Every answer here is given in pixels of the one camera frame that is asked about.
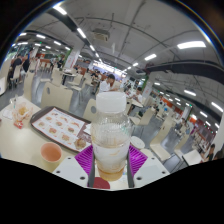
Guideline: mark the printed paper tray liner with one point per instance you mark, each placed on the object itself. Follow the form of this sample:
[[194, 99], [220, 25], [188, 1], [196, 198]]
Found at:
[[56, 125]]

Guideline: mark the beige chairs group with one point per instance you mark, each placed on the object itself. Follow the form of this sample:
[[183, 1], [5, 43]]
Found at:
[[146, 116]]

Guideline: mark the beige dining chair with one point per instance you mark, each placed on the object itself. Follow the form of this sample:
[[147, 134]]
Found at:
[[90, 110], [55, 95]]

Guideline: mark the ceiling lights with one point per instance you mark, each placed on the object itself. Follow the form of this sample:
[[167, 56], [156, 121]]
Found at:
[[191, 44]]

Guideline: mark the clear plastic drink bottle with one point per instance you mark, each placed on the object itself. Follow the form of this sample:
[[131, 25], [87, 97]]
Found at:
[[111, 140]]

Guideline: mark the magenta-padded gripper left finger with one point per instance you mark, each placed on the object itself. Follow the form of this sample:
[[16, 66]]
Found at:
[[83, 160]]

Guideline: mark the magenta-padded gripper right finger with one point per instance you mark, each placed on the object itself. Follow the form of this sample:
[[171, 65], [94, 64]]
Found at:
[[137, 160]]

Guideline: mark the brown bread bun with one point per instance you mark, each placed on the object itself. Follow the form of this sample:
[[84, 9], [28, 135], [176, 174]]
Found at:
[[80, 143]]

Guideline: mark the flat round red coaster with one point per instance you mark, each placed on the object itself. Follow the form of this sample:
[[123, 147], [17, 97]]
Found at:
[[101, 184]]

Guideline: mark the person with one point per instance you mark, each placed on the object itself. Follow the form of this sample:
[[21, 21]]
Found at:
[[107, 85], [211, 152], [137, 95], [26, 64], [220, 155], [16, 65]]

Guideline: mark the small red white packet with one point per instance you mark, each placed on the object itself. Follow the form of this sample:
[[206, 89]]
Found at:
[[18, 125]]

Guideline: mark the yellow mug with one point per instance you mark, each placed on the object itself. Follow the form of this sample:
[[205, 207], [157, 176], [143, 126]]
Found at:
[[51, 153]]

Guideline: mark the white square dining table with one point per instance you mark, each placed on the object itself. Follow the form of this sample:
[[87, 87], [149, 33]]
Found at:
[[191, 156]]

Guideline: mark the white paper napkin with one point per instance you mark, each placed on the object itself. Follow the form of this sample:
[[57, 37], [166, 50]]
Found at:
[[87, 129]]

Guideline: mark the ceiling air conditioner unit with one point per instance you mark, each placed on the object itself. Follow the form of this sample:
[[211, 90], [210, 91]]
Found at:
[[101, 34]]

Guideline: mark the clear plastic food bag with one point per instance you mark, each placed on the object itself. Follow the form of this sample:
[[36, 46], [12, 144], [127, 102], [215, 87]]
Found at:
[[21, 111]]

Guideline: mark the brown serving tray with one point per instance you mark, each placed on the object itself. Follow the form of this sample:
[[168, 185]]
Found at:
[[33, 117]]

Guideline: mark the white paper receipt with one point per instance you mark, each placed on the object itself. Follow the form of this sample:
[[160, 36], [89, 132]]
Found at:
[[7, 114]]

